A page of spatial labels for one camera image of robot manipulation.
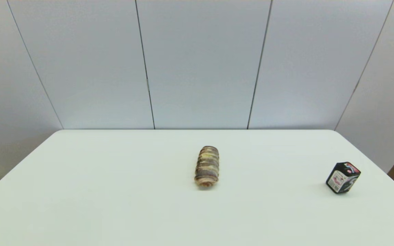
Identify long brown swirl bread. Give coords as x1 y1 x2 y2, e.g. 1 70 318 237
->
194 146 220 188

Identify small black printed box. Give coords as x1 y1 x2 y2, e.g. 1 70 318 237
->
326 162 361 194

